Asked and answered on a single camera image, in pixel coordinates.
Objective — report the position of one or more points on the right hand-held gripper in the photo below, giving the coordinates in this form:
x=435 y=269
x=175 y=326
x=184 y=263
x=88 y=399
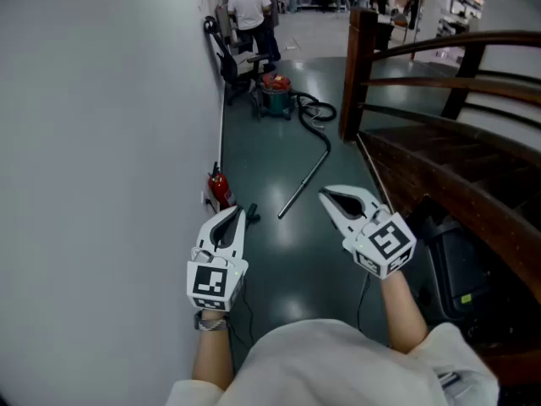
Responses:
x=389 y=243

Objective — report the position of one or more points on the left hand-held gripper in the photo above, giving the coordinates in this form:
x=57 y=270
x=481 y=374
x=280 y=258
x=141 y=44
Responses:
x=207 y=279

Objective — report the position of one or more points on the vacuum hose and metal wand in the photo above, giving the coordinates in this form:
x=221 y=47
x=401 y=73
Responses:
x=302 y=184

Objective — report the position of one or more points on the red green vacuum cleaner canister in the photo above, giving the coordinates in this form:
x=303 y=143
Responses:
x=277 y=95

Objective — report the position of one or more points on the person's left forearm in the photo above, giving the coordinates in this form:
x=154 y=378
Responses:
x=211 y=353

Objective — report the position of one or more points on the person's right forearm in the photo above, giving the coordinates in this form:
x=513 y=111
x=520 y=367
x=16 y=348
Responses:
x=403 y=315

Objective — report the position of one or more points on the red fire extinguisher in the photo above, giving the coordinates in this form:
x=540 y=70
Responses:
x=220 y=188

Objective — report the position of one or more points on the wristwatch with woven band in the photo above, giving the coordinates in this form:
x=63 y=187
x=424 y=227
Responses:
x=211 y=322

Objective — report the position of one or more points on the black case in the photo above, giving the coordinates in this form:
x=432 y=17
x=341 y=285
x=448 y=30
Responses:
x=456 y=260

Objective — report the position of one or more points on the person's white shirt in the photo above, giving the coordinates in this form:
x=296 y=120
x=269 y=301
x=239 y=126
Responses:
x=329 y=366

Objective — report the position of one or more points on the black office chair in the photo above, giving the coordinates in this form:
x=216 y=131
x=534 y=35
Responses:
x=230 y=66

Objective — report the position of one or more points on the wooden newel post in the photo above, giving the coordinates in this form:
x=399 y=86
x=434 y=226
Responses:
x=357 y=74

